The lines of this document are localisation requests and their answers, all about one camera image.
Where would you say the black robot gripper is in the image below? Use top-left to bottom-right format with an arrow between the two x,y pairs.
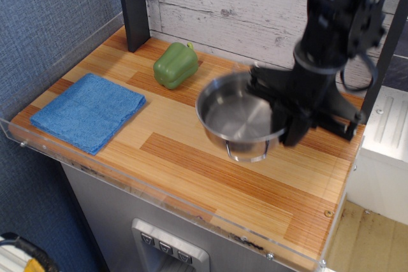
247,57 -> 364,147

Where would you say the white side cabinet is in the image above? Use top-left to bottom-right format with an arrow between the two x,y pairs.
346,86 -> 407,224

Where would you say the folded blue cloth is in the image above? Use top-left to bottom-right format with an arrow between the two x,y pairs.
30,73 -> 146,155

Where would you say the black yellow bag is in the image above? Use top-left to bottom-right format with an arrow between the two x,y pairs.
1,233 -> 60,271

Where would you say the dark left shelf post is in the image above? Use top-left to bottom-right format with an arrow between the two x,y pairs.
120,0 -> 150,52

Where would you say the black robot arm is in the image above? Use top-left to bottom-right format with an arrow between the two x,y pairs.
248,0 -> 385,147

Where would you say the dark right shelf post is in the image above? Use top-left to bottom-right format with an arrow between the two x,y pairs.
361,0 -> 407,124

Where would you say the stainless steel pot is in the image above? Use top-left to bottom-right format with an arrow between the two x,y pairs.
195,72 -> 285,162

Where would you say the silver toy fridge cabinet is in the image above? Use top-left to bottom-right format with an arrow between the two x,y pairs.
59,160 -> 307,272

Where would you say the clear acrylic table guard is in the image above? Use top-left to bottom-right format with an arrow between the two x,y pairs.
1,16 -> 363,271

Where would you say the green toy bell pepper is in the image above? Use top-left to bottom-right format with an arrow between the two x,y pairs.
154,42 -> 199,90

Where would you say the dark shelf post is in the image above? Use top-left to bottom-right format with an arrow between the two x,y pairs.
361,0 -> 407,124
120,0 -> 150,52

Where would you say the silver dispenser button panel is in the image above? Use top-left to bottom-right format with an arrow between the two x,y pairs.
131,218 -> 210,271

